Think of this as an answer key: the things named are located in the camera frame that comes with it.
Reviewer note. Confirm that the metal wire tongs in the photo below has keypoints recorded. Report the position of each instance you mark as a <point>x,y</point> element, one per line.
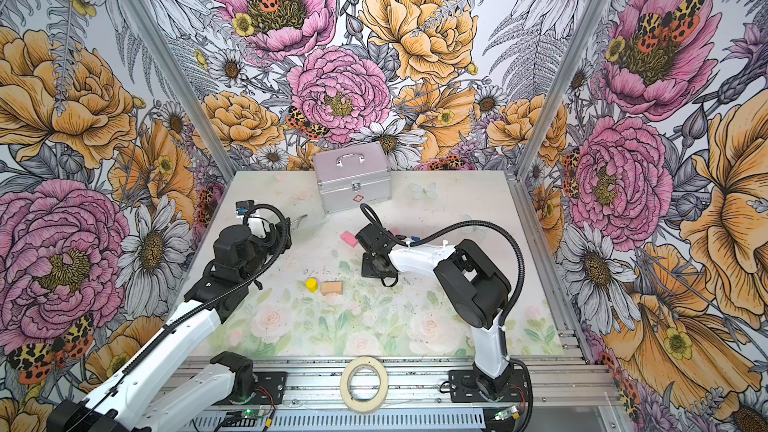
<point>297,221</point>

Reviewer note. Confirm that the left aluminium frame post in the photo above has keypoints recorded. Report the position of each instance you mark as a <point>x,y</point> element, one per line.
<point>153,37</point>

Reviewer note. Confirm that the silver metal first-aid case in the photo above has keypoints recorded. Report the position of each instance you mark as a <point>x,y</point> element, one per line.
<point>352,175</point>

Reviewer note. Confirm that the masking tape roll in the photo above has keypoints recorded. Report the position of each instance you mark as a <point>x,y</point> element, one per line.
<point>364,385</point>

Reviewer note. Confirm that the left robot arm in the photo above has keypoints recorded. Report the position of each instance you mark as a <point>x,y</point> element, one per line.
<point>130,400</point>

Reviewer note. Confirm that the aluminium front rail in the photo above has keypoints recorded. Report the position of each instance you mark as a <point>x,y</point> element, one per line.
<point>417,394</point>

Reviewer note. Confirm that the aluminium frame post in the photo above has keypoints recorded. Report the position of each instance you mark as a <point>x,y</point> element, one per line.
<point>153,37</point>
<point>582,34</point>

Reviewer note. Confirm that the hot pink rectangular block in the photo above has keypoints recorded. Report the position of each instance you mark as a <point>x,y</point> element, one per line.
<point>349,239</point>

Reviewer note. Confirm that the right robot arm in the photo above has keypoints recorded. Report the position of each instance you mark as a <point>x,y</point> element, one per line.
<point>480,293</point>

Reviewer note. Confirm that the yellow cylinder block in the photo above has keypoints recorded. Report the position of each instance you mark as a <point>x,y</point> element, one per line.
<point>312,285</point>

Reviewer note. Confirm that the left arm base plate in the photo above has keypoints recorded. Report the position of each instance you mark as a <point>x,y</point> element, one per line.
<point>256,388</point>

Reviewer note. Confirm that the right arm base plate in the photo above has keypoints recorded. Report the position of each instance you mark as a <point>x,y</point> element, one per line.
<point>474,386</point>

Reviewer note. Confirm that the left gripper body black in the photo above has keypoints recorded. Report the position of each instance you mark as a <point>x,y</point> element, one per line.
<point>270,245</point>

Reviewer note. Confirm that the right aluminium frame post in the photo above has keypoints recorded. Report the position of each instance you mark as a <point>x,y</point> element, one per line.
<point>582,34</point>

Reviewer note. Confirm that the short natural wood block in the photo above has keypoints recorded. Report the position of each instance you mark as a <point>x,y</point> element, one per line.
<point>331,287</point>

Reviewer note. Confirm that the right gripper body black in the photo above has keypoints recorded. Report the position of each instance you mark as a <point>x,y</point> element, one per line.
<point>369,268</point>

